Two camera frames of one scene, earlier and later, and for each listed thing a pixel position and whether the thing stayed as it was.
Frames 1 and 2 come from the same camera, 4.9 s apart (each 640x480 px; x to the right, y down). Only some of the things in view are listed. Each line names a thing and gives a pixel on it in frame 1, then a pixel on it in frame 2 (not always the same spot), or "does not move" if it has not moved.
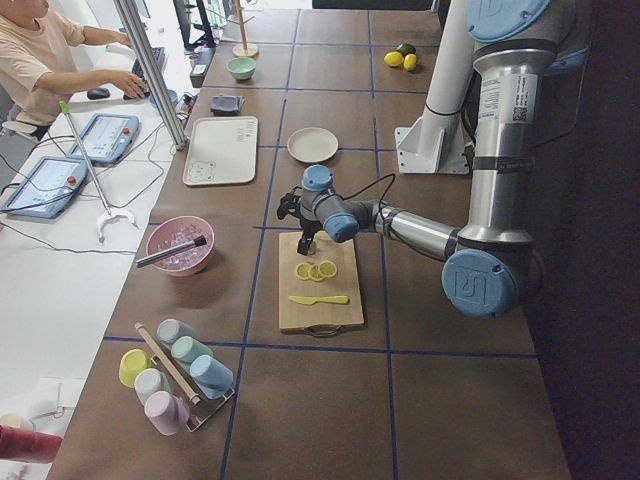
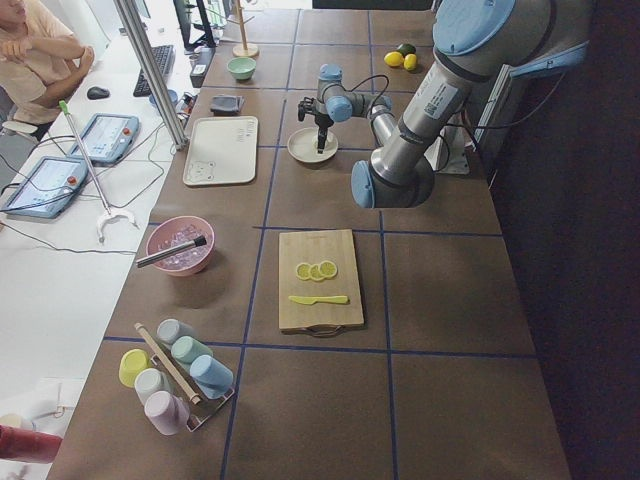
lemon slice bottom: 302,271 does not move
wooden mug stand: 243,49 does not move
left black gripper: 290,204 → 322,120
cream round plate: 312,144 does not move
